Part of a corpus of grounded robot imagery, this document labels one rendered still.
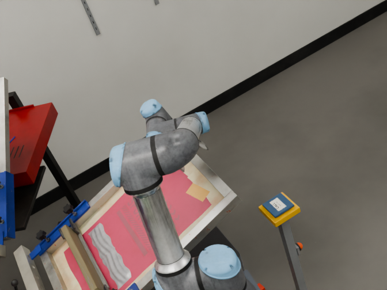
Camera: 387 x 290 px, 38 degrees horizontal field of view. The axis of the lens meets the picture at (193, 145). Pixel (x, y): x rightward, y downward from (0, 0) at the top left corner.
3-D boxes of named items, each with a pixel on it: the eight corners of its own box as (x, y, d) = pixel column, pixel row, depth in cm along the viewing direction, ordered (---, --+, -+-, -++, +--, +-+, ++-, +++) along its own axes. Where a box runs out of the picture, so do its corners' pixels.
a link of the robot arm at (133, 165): (209, 302, 172) (152, 144, 151) (162, 313, 174) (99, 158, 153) (208, 277, 183) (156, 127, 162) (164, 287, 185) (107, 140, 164)
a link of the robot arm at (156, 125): (174, 132, 190) (173, 110, 198) (143, 140, 192) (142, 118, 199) (181, 148, 196) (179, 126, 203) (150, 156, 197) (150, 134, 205)
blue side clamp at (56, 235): (94, 206, 251) (84, 198, 247) (98, 213, 247) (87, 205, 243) (45, 254, 251) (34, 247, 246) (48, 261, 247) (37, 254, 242)
